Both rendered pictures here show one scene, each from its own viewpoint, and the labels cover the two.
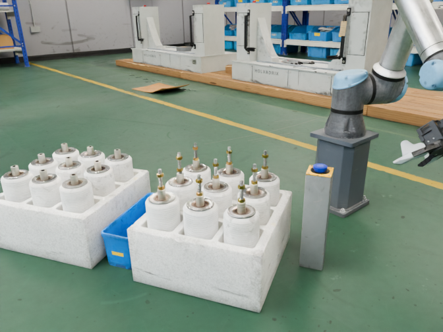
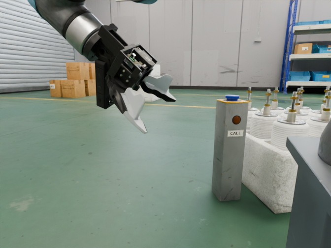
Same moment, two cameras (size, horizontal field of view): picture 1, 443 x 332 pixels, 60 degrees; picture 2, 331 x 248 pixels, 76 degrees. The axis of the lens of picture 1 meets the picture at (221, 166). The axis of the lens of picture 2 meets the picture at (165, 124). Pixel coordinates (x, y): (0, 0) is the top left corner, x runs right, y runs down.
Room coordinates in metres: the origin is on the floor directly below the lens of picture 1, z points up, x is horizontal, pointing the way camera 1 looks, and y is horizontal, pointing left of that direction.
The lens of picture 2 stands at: (1.45, -0.78, 0.39)
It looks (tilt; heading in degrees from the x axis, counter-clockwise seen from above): 13 degrees down; 149
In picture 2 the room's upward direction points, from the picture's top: straight up
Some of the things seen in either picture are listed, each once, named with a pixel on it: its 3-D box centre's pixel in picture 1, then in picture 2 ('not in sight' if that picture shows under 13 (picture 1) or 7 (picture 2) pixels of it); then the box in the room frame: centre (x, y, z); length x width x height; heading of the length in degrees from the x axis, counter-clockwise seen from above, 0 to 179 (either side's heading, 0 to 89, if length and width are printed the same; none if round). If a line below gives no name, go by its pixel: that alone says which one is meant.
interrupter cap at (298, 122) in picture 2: (264, 176); (290, 121); (1.11, -0.14, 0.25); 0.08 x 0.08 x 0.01
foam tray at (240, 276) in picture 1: (217, 233); (289, 155); (1.04, 0.02, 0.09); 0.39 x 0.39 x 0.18; 69
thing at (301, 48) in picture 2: not in sight; (302, 49); (-1.03, 4.02, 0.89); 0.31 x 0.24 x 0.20; 130
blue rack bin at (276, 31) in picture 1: (283, 31); not in sight; (7.31, -1.15, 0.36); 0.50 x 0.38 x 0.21; 130
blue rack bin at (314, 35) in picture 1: (325, 33); not in sight; (6.57, -1.74, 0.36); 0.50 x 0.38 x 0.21; 130
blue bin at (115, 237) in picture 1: (142, 228); not in sight; (1.13, 0.27, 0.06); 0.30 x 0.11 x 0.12; 159
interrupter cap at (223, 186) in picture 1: (215, 187); (295, 113); (1.04, 0.02, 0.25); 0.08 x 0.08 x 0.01
